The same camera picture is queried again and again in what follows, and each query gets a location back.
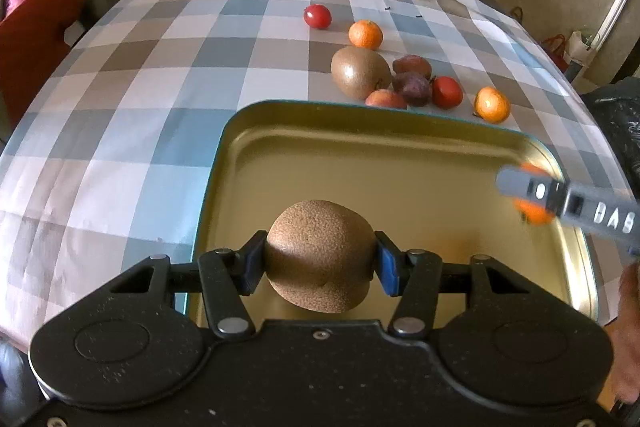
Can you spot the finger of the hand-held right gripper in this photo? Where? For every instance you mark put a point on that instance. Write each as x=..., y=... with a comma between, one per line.
x=525, y=187

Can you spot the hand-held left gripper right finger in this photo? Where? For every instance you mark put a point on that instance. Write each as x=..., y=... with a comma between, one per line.
x=387, y=267

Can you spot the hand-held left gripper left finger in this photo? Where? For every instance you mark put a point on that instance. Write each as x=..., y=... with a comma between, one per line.
x=256, y=264

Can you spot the tangerine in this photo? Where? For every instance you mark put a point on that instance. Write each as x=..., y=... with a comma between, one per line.
x=365, y=34
x=535, y=214
x=492, y=104

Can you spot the brown kiwi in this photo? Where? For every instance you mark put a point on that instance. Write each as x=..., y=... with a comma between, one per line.
x=360, y=73
x=320, y=257

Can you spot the gold metal tray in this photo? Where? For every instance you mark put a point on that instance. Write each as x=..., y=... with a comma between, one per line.
x=400, y=167

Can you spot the red tomato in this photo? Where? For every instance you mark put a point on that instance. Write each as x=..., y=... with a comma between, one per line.
x=317, y=16
x=446, y=92

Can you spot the red plum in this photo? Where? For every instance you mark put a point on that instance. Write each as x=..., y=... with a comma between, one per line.
x=385, y=99

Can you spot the person's right hand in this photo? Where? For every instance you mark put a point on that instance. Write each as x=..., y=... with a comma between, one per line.
x=631, y=332

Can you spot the dark cloth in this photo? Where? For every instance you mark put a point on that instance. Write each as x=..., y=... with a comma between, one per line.
x=615, y=122

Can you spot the red bag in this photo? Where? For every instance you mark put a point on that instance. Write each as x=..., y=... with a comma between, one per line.
x=555, y=48

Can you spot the white bag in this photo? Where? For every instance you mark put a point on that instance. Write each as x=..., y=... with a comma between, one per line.
x=582, y=44

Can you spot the brown bag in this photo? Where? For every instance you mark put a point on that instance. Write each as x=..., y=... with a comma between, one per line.
x=516, y=14

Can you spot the checked tablecloth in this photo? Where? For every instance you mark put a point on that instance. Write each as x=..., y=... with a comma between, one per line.
x=150, y=82

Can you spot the red chair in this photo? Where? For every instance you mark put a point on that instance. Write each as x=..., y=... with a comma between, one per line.
x=40, y=37

